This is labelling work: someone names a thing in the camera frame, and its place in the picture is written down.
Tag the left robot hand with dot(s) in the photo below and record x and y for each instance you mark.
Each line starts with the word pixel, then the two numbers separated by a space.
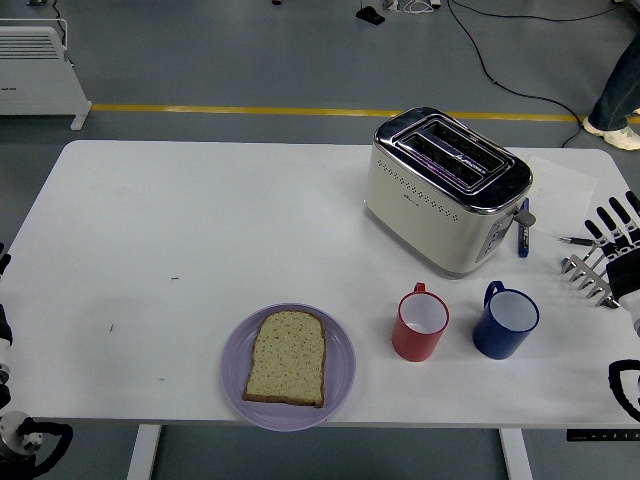
pixel 4 325

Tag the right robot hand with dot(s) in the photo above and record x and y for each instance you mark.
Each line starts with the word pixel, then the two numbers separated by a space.
pixel 627 280

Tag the bread slice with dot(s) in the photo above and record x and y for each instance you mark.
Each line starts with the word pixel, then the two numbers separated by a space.
pixel 287 357

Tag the purple plate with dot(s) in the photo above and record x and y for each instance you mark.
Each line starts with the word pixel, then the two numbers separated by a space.
pixel 340 370

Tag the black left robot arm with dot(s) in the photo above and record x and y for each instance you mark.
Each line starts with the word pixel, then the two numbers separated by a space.
pixel 25 445

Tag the metal toast rack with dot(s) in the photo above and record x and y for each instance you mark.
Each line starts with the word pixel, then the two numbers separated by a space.
pixel 587 277

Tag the black pen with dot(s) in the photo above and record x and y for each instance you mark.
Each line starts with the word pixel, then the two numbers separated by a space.
pixel 575 240

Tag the white paper sheet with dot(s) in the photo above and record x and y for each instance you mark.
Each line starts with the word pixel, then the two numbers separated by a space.
pixel 565 190

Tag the blue marker pen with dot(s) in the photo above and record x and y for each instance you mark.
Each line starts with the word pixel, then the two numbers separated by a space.
pixel 523 240

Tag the blue mug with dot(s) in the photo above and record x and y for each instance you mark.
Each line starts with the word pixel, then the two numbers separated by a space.
pixel 497 340

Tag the black table control panel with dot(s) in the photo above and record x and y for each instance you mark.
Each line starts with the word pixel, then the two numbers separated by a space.
pixel 600 435

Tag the person in jeans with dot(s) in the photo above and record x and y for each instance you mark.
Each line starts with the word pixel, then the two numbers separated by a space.
pixel 620 100

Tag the white table leg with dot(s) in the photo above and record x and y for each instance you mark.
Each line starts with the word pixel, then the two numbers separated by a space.
pixel 515 457
pixel 142 455

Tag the cream and chrome toaster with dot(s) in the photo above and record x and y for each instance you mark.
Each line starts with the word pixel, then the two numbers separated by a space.
pixel 425 220

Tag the red mug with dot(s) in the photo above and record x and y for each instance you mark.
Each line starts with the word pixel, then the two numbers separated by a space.
pixel 415 342

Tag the white panel heater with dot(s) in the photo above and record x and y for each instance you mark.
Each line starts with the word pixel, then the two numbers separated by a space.
pixel 40 85

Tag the black floor device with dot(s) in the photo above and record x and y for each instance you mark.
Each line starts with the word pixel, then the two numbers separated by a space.
pixel 371 16

